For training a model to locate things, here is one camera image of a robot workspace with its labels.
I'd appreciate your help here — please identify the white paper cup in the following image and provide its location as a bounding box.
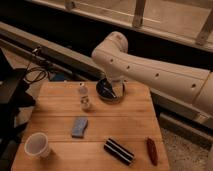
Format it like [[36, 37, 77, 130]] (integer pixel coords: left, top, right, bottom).
[[24, 132, 51, 158]]

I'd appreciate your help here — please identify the blue sponge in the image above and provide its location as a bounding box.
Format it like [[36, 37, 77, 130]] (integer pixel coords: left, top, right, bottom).
[[71, 117, 88, 138]]

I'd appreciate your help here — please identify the red pocket knife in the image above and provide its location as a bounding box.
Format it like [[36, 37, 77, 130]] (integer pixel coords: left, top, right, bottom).
[[146, 138, 158, 166]]

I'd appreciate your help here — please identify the black white striped block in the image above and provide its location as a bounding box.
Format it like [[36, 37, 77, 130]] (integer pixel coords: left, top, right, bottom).
[[104, 138, 135, 165]]

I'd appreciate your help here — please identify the black round bowl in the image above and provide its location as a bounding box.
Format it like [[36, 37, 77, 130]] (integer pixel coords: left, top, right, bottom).
[[96, 78, 124, 101]]

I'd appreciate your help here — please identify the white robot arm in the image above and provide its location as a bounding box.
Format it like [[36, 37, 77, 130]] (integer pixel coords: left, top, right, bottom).
[[92, 31, 213, 116]]

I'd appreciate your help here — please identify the black chair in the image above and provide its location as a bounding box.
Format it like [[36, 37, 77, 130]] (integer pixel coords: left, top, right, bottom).
[[0, 48, 35, 158]]

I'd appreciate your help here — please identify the clear plastic bottle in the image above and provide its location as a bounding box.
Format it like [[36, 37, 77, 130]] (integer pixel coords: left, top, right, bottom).
[[78, 82, 91, 111]]

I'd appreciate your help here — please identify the wooden table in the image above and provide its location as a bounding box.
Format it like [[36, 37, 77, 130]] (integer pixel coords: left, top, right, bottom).
[[11, 82, 170, 171]]

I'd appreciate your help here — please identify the metal utensil in bowl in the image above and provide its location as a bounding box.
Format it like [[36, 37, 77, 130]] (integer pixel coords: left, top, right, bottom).
[[103, 87, 117, 98]]

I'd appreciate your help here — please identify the black cable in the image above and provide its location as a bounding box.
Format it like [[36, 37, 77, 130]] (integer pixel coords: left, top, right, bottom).
[[23, 46, 54, 85]]

